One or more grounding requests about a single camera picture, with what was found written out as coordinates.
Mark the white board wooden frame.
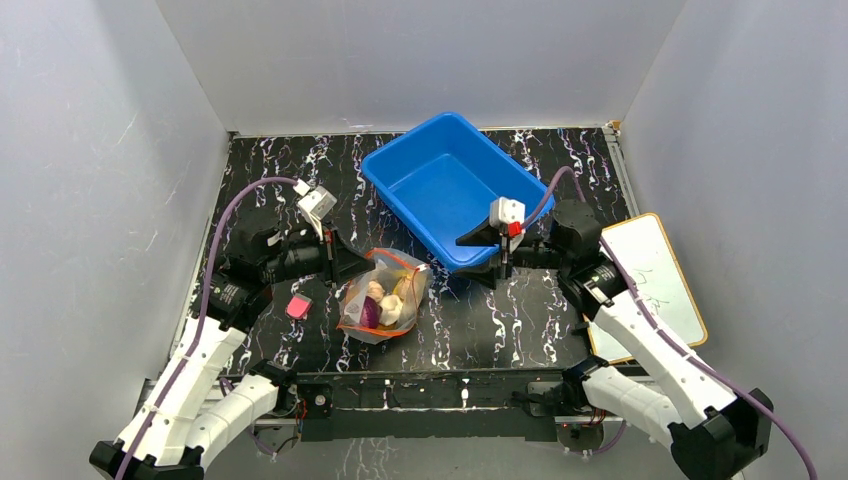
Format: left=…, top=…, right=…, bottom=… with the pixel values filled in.
left=602, top=213, right=709, bottom=347

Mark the yellow mango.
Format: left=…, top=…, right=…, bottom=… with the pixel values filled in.
left=392, top=275, right=413, bottom=301

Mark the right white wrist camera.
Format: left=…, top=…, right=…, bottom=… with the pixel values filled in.
left=488, top=197, right=526, bottom=238

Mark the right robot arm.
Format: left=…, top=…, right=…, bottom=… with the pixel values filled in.
left=457, top=198, right=774, bottom=479

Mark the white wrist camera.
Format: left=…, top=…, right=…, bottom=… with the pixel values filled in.
left=488, top=197, right=526, bottom=238
left=293, top=180, right=337, bottom=241

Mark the purple cable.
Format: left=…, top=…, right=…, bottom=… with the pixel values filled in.
left=520, top=165, right=819, bottom=480
left=112, top=176, right=311, bottom=480

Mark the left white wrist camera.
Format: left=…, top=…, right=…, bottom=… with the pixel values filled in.
left=293, top=180, right=337, bottom=241

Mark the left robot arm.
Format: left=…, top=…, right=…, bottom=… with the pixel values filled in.
left=89, top=222, right=375, bottom=479

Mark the white mushroom piece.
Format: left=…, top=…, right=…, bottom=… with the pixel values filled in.
left=379, top=310, right=401, bottom=328

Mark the pink eraser block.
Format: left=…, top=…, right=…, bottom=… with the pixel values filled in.
left=285, top=294, right=313, bottom=320

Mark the blue plastic bin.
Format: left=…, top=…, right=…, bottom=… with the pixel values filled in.
left=362, top=112, right=547, bottom=273

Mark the clear zip top bag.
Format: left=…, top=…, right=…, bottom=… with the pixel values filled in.
left=337, top=248, right=433, bottom=345

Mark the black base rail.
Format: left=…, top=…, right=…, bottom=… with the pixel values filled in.
left=231, top=360, right=631, bottom=445

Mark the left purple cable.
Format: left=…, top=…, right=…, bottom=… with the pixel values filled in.
left=112, top=176, right=311, bottom=480

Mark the purple onion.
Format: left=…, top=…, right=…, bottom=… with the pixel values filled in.
left=359, top=296, right=382, bottom=329

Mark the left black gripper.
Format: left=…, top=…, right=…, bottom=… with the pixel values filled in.
left=262, top=218, right=376, bottom=288

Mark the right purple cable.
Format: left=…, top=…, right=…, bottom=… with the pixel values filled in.
left=520, top=165, right=819, bottom=480

